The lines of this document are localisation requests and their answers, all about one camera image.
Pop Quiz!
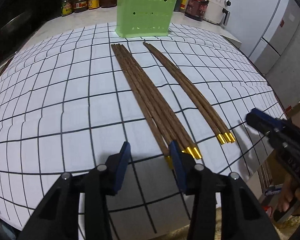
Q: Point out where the person's right hand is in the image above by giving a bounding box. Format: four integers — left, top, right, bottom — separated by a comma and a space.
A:
276, 172, 300, 213

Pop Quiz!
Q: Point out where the silver refrigerator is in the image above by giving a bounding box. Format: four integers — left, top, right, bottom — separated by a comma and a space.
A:
247, 0, 300, 76

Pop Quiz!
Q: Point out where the white grid mat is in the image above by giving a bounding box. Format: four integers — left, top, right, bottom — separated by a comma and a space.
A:
0, 21, 288, 233

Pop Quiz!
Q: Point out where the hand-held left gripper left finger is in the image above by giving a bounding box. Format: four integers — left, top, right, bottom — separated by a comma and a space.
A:
17, 141, 132, 240

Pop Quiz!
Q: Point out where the white air fryer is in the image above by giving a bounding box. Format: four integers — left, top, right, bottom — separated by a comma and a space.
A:
203, 0, 232, 27

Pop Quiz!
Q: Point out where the black wok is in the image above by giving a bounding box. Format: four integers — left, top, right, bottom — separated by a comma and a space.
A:
0, 6, 35, 36

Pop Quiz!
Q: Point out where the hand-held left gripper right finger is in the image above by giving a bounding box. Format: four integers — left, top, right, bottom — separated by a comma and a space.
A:
169, 140, 282, 240

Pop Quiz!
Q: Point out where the green plastic utensil holder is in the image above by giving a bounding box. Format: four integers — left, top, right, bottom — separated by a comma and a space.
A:
115, 0, 180, 38

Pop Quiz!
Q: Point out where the green-label glass jar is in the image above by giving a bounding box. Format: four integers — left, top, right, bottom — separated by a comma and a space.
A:
61, 0, 73, 17

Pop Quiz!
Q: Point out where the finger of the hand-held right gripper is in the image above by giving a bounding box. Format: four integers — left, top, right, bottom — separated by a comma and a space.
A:
251, 108, 292, 130
246, 114, 300, 195

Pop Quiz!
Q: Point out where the bundle of wooden chopsticks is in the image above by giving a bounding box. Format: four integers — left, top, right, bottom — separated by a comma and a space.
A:
111, 43, 202, 165

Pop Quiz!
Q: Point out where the dark soy sauce bottle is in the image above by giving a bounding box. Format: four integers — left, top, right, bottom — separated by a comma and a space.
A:
184, 0, 211, 22

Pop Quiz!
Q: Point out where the blue and white tool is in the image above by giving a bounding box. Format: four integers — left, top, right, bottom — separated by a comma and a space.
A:
264, 185, 282, 197

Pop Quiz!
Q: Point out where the red-lid sauce jar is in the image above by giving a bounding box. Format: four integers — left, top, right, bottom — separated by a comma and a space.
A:
73, 0, 88, 13

